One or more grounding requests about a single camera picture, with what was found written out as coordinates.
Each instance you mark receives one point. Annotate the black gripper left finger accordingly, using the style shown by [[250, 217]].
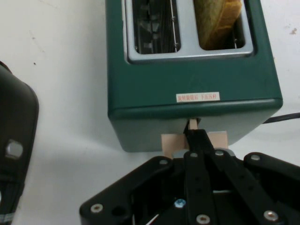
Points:
[[150, 187]]

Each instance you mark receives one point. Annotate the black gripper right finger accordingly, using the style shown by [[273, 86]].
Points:
[[257, 187]]

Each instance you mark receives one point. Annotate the beige toaster lever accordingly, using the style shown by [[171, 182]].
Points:
[[172, 143]]

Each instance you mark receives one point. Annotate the white label sticker red text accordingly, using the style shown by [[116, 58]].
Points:
[[198, 97]]

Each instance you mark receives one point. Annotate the dark green two-slot toaster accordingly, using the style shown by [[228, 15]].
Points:
[[187, 77]]

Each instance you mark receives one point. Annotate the black coffee machine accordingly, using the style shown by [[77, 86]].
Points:
[[16, 122]]

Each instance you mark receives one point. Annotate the toasted bread slice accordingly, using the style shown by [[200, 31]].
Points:
[[215, 23]]

